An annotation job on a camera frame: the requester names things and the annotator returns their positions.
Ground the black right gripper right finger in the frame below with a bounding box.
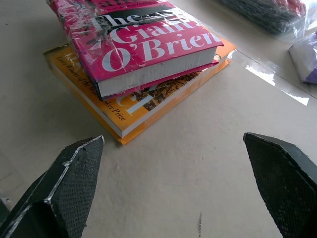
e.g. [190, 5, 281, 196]
[243, 132, 317, 238]

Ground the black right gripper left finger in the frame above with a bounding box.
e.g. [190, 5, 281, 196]
[0, 135, 105, 238]

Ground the orange paperback book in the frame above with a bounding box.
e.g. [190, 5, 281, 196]
[42, 37, 237, 146]

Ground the pink hardcover book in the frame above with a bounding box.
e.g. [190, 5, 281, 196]
[46, 0, 225, 101]

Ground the dark item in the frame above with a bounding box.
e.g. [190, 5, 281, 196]
[210, 0, 317, 40]

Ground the clear tape strip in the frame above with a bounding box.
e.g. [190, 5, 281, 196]
[235, 51, 313, 106]

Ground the white and purple packet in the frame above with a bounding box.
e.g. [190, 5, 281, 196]
[288, 32, 317, 84]

